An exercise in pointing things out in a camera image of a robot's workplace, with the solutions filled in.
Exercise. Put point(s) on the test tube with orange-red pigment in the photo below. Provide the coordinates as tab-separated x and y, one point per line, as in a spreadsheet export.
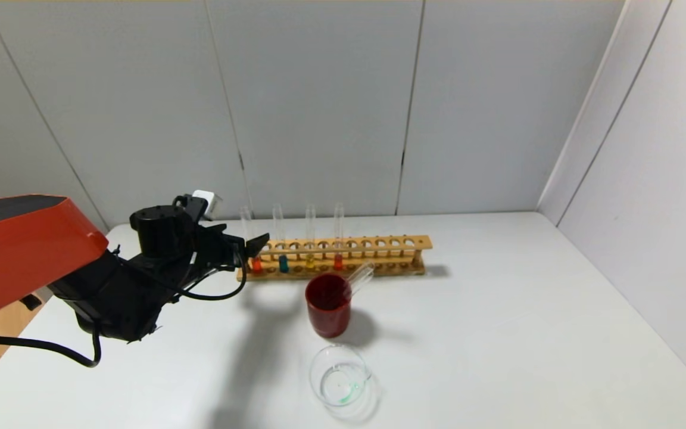
256	266

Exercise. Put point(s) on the test tube with yellow pigment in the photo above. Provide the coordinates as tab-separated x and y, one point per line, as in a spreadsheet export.
311	262

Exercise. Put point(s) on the wooden test tube rack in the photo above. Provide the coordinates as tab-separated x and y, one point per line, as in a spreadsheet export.
427	242

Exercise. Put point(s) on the red plastic cup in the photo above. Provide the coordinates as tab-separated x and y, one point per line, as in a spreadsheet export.
328	316

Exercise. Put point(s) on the empty clear test tube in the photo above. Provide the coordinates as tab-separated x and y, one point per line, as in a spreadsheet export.
359	279

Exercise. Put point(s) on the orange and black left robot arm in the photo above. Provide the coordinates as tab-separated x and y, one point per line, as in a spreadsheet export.
21	250

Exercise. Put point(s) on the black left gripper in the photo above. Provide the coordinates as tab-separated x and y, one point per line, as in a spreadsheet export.
236	248

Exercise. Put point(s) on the clear glass beaker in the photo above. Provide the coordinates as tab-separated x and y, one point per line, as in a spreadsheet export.
340	381

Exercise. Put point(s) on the test tube with blue pigment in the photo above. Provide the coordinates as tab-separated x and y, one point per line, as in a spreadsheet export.
284	265

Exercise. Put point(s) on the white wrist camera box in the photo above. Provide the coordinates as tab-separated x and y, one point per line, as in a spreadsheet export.
207	199

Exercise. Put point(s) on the test tube with red pigment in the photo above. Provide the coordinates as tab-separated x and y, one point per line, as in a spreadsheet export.
338	262

